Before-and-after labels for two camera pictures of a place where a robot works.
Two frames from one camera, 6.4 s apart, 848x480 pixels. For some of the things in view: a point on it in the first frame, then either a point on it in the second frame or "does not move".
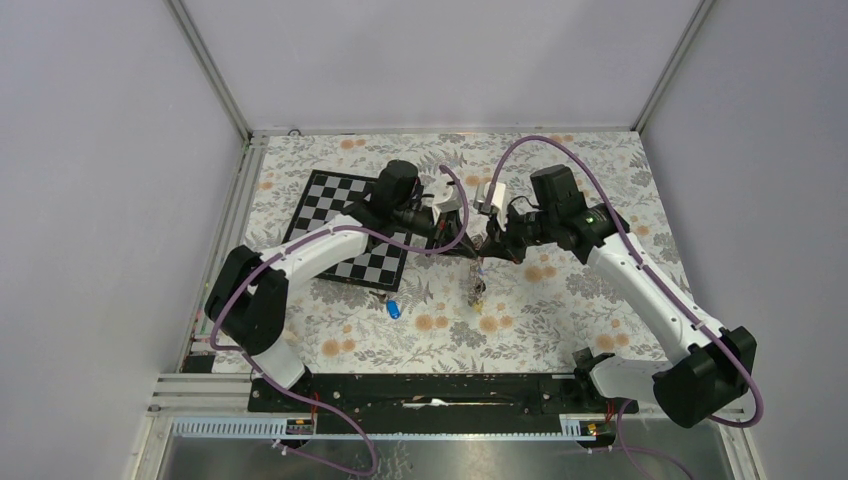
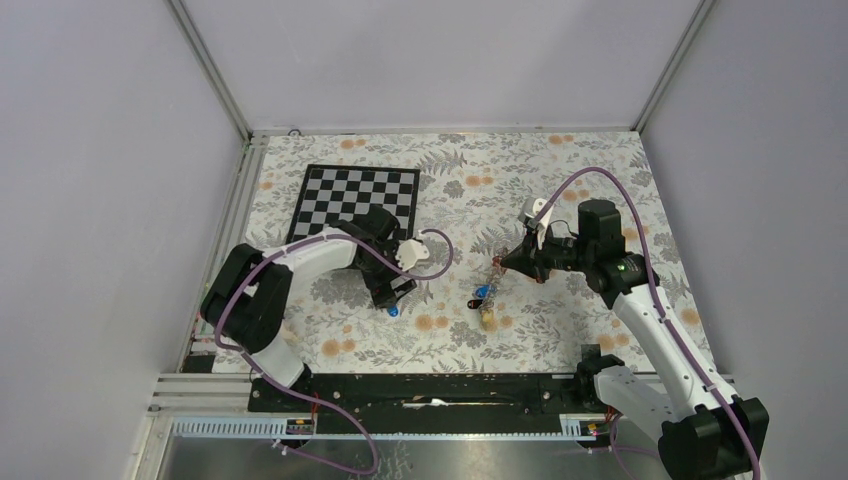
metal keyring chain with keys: [477, 287] → [484, 294]
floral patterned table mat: [538, 312] does not move
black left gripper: [448, 230] → [382, 291]
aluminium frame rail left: [229, 240] does not move
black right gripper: [500, 242] → [525, 261]
